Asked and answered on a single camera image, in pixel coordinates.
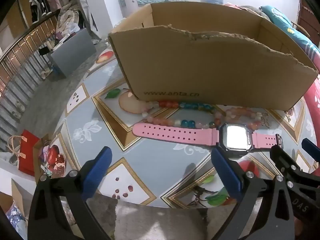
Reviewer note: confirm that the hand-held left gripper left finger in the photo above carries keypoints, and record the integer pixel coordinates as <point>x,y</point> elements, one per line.
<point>100,172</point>

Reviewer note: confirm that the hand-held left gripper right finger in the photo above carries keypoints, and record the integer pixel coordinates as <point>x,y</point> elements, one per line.
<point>226,172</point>

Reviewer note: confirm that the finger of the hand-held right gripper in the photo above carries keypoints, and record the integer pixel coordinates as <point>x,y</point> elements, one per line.
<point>311,148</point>
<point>282,157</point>

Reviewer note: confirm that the brown cardboard box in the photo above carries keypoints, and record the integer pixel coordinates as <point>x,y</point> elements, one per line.
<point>200,65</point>

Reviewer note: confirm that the pink floral blanket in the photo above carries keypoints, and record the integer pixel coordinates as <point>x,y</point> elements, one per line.
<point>311,100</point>

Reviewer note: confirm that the fruit print tablecloth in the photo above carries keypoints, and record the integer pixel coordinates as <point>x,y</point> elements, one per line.
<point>160,160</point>

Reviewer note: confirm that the red gift bag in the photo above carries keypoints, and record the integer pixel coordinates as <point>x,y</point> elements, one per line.
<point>28,152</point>

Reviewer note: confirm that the small cardboard carton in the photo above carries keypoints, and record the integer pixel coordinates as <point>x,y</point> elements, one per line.
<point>17,197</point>

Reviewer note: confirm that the grey box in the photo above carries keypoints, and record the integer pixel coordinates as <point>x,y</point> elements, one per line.
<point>72,52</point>

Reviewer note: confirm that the brown wooden door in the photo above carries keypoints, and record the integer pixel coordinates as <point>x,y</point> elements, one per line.
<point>308,17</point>

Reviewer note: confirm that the teal printed pillow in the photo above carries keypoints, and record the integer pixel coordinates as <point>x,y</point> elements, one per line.
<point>282,20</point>

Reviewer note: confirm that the brown patterned cushion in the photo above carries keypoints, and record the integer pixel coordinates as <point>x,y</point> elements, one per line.
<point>250,8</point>

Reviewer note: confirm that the pile of clothes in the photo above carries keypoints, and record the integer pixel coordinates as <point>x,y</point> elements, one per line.
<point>68,18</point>

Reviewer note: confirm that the white spotted roll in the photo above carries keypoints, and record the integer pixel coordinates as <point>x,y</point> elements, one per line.
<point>129,2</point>

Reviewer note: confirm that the hanging clothes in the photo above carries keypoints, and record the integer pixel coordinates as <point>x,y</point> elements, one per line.
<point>42,2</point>

